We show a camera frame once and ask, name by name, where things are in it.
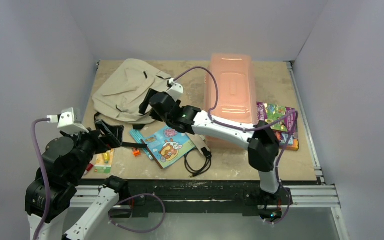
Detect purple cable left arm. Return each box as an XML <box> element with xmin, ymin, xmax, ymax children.
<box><xmin>30</xmin><ymin>118</ymin><xmax>52</xmax><ymax>240</ymax></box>

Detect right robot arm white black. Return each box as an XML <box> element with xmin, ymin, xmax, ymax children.
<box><xmin>138</xmin><ymin>89</ymin><xmax>281</xmax><ymax>204</ymax></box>

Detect black usb cable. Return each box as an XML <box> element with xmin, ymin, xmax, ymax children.
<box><xmin>183</xmin><ymin>148</ymin><xmax>213</xmax><ymax>177</ymax></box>

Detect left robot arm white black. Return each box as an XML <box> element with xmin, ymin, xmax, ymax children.
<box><xmin>25</xmin><ymin>120</ymin><xmax>131</xmax><ymax>240</ymax></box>

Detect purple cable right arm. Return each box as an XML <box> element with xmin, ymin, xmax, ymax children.
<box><xmin>173</xmin><ymin>66</ymin><xmax>300</xmax><ymax>226</ymax></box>

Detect blue cartoon children's book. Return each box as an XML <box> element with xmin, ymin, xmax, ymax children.
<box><xmin>143</xmin><ymin>126</ymin><xmax>196</xmax><ymax>169</ymax></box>

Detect beige backpack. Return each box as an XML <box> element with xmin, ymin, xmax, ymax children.
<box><xmin>92</xmin><ymin>58</ymin><xmax>172</xmax><ymax>125</ymax></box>

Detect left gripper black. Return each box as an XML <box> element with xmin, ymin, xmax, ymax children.
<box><xmin>62</xmin><ymin>117</ymin><xmax>124</xmax><ymax>182</ymax></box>

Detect orange translucent plastic box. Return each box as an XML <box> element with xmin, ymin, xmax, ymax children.
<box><xmin>203</xmin><ymin>52</ymin><xmax>259</xmax><ymax>150</ymax></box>

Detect black aluminium base frame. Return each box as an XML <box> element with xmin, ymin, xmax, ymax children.
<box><xmin>110</xmin><ymin>179</ymin><xmax>340</xmax><ymax>220</ymax></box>

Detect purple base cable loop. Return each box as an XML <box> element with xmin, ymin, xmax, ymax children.
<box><xmin>108</xmin><ymin>193</ymin><xmax>166</xmax><ymax>234</ymax></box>

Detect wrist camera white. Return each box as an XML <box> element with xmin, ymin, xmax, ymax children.
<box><xmin>166</xmin><ymin>78</ymin><xmax>184</xmax><ymax>102</ymax></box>
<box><xmin>46</xmin><ymin>107</ymin><xmax>90</xmax><ymax>135</ymax></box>

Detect blue orange book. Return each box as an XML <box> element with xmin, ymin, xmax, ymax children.
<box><xmin>274</xmin><ymin>130</ymin><xmax>300</xmax><ymax>152</ymax></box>

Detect orange small clip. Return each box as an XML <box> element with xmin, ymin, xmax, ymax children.
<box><xmin>132</xmin><ymin>148</ymin><xmax>141</xmax><ymax>157</ymax></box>

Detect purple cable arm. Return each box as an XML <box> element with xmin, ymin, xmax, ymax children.
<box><xmin>173</xmin><ymin>66</ymin><xmax>300</xmax><ymax>226</ymax></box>
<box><xmin>30</xmin><ymin>118</ymin><xmax>52</xmax><ymax>240</ymax></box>

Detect banana toy card pack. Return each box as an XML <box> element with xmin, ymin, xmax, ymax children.
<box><xmin>94</xmin><ymin>149</ymin><xmax>115</xmax><ymax>174</ymax></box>

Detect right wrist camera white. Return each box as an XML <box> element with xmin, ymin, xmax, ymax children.
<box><xmin>166</xmin><ymin>78</ymin><xmax>184</xmax><ymax>102</ymax></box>

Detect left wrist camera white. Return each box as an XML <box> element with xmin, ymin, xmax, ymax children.
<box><xmin>46</xmin><ymin>107</ymin><xmax>90</xmax><ymax>135</ymax></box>

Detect purple treehouse book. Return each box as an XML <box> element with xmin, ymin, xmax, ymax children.
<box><xmin>256</xmin><ymin>102</ymin><xmax>295</xmax><ymax>132</ymax></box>

